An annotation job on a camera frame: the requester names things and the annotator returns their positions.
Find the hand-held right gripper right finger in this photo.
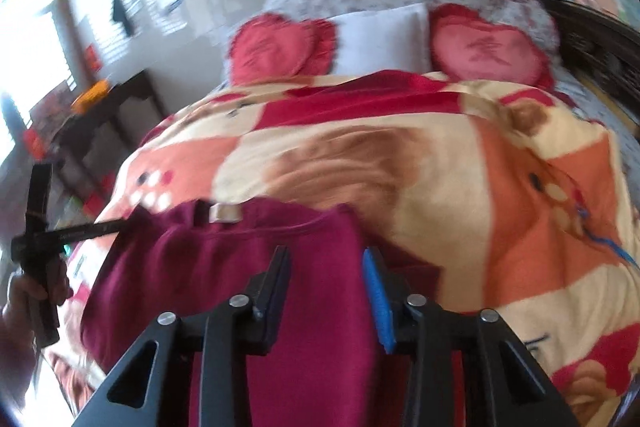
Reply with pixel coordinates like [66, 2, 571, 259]
[362, 248, 581, 427]

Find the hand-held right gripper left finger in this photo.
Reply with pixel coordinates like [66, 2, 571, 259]
[75, 246, 292, 427]

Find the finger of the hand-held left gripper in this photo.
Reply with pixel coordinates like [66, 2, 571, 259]
[107, 214, 153, 233]

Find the maroon fleece garment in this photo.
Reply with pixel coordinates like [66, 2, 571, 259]
[80, 199, 451, 427]

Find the person's left forearm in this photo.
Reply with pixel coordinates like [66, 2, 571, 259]
[0, 322, 46, 408]

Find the person's left hand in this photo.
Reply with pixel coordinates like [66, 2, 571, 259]
[2, 274, 71, 338]

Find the red box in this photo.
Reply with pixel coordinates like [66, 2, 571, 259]
[82, 192, 108, 217]

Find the red packet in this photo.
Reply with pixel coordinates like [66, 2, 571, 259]
[22, 129, 56, 148]

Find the orange object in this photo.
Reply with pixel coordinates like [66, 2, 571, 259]
[70, 79, 110, 114]

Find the dark wooden table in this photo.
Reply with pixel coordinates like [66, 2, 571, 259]
[30, 72, 168, 208]

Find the printed bear blanket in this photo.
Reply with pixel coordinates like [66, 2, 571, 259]
[45, 69, 640, 427]

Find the window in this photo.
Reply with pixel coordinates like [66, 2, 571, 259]
[0, 0, 76, 168]

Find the dark hanging object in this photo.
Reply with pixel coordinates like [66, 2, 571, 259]
[111, 0, 133, 36]

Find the red heart pillow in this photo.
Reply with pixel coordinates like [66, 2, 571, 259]
[227, 13, 338, 86]
[429, 3, 556, 88]

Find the white pillow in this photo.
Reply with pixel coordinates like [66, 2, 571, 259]
[332, 3, 432, 75]

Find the dark wooden headboard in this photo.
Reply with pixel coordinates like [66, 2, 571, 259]
[530, 0, 640, 132]

